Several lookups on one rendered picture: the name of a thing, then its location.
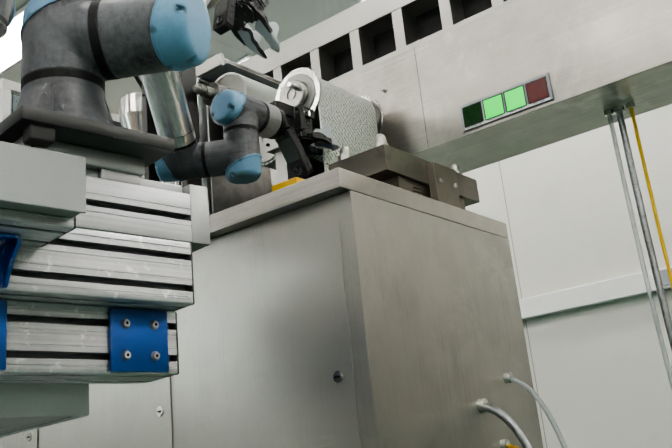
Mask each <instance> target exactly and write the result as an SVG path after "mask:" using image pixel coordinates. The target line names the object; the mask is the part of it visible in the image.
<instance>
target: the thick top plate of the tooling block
mask: <svg viewBox="0 0 672 448"><path fill-rule="evenodd" d="M428 163H431V162H429V161H427V160H424V159H421V158H419V157H416V156H414V155H411V154H409V153H406V152H404V151H401V150H399V149H396V148H394V147H391V146H388V145H386V144H382V145H379V146H377V147H374V148H372V149H369V150H366V151H364V152H361V153H358V154H356V155H353V156H350V157H348V158H345V159H343V160H340V161H337V162H335V163H332V164H329V165H328V168H329V170H332V169H335V168H338V167H339V168H342V169H345V170H348V171H351V172H354V173H357V174H360V175H363V176H366V177H369V178H372V179H375V180H378V181H381V182H382V181H385V180H388V179H390V178H393V177H396V176H400V177H403V178H406V179H408V180H411V181H414V182H417V183H420V184H423V185H425V186H428V187H429V180H428V173H427V165H426V164H428ZM456 176H457V182H458V189H459V196H460V198H462V199H464V202H465V207H466V206H469V205H472V204H476V203H479V202H480V200H479V194H478V188H477V182H476V180H475V179H472V178H470V177H467V176H465V175H462V174H460V173H457V172H456Z"/></svg>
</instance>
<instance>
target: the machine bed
mask: <svg viewBox="0 0 672 448"><path fill-rule="evenodd" d="M350 190H351V191H354V192H357V193H361V194H364V195H367V196H370V197H374V198H377V199H380V200H383V201H386V202H390V203H393V204H396V205H399V206H403V207H406V208H409V209H412V210H416V211H419V212H422V213H425V214H429V215H432V216H435V217H438V218H442V219H445V220H448V221H451V222H454V223H458V224H461V225H464V226H467V227H471V228H474V229H477V230H480V231H484V232H487V233H490V234H493V235H497V236H500V237H503V238H506V239H508V232H507V226H506V223H503V222H500V221H497V220H494V219H491V218H488V217H485V216H482V215H479V214H476V213H473V212H470V211H467V210H464V209H461V208H458V207H455V206H452V205H449V204H446V203H443V202H440V201H437V200H434V199H431V198H428V197H425V196H422V195H419V194H417V193H414V192H411V191H408V190H405V189H402V188H399V187H396V186H393V185H390V184H387V183H384V182H381V181H378V180H375V179H372V178H369V177H366V176H363V175H360V174H357V173H354V172H351V171H348V170H345V169H342V168H339V167H338V168H335V169H332V170H329V171H327V172H324V173H321V174H319V175H316V176H313V177H311V178H308V179H305V180H303V181H300V182H297V183H295V184H292V185H289V186H287V187H284V188H281V189H279V190H276V191H273V192H271V193H268V194H265V195H263V196H260V197H257V198H255V199H252V200H249V201H247V202H244V203H241V204H239V205H236V206H233V207H231V208H228V209H225V210H223V211H220V212H217V213H215V214H212V215H209V224H210V239H213V238H216V237H219V236H221V235H224V234H227V233H230V232H233V231H236V230H239V229H241V228H244V227H247V226H250V225H253V224H256V223H258V222H261V221H264V220H267V219H270V218H273V217H276V216H278V215H281V214H284V213H287V212H290V211H293V210H296V209H298V208H301V207H304V206H307V205H310V204H313V203H315V202H318V201H321V200H324V199H327V198H330V197H333V196H335V195H338V194H341V193H344V192H347V191H350Z"/></svg>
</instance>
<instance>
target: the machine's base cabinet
mask: <svg viewBox="0 0 672 448"><path fill-rule="evenodd" d="M210 242H211V244H210V245H209V246H206V247H204V248H202V249H199V250H197V251H195V252H193V253H192V257H193V277H194V298H195V303H194V305H191V306H188V307H185V308H183V309H180V310H177V311H175V312H177V330H178V354H179V374H178V375H174V376H171V377H167V378H163V379H160V380H156V381H152V382H149V383H145V384H98V383H89V415H88V416H86V417H82V418H78V419H74V420H70V421H66V422H62V423H58V424H54V425H50V426H46V427H42V428H38V429H34V430H30V431H26V432H22V433H18V434H14V435H10V436H6V437H2V438H0V448H501V446H500V441H501V440H504V439H508V440H509V441H510V444H511V445H514V446H517V447H519V448H523V446H522V444H521V443H520V441H519V440H518V438H517V437H516V436H515V434H514V433H513V431H512V430H511V429H510V428H509V427H508V426H507V425H506V424H505V422H504V421H502V420H501V419H500V418H498V417H497V416H496V415H493V414H491V413H489V412H486V413H480V412H479V411H478V409H477V400H478V399H481V398H485V399H487V401H488V403H489V404H491V405H494V406H496V407H498V408H500V409H501V410H503V411H504V412H505V413H507V414H508V415H509V416H510V417H511V418H512V419H513V420H514V421H515V422H516V423H517V424H518V425H519V427H520V428H521V429H522V431H523V432H524V434H525V435H526V436H527V438H528V439H529V441H530V443H531V445H532V447H533V448H543V442H542V436H541V430H540V424H539V418H538V412H537V406H536V400H535V399H534V398H533V396H532V395H531V394H530V393H529V392H528V391H526V390H525V389H524V388H523V387H521V386H520V385H517V384H515V383H513V382H512V383H507V384H506V383H505V382H504V379H503V374H504V373H508V372H511V373H512V375H513V377H514V378H516V379H519V380H521V381H523V382H524V383H526V384H527V385H528V386H530V387H531V388H532V389H533V390H534V388H533V382H532V376H531V370H530V364H529V358H528V352H527V346H526V340H525V334H524V328H523V322H522V316H521V310H520V304H519V298H518V292H517V286H516V280H515V274H514V268H513V262H512V256H511V250H510V244H509V239H506V238H503V237H500V236H497V235H493V234H490V233H487V232H484V231H480V230H477V229H474V228H471V227H467V226H464V225H461V224H458V223H454V222H451V221H448V220H445V219H442V218H438V217H435V216H432V215H429V214H425V213H422V212H419V211H416V210H412V209H409V208H406V207H403V206H399V205H396V204H393V203H390V202H386V201H383V200H380V199H377V198H374V197H370V196H367V195H364V194H361V193H357V192H354V191H351V190H350V191H347V192H344V193H341V194H338V195H335V196H333V197H330V198H327V199H324V200H321V201H318V202H315V203H313V204H310V205H307V206H304V207H301V208H298V209H296V210H293V211H290V212H287V213H284V214H281V215H278V216H276V217H273V218H270V219H267V220H264V221H261V222H258V223H256V224H253V225H250V226H247V227H244V228H241V229H239V230H236V231H233V232H230V233H227V234H224V235H221V236H219V237H216V238H213V239H210Z"/></svg>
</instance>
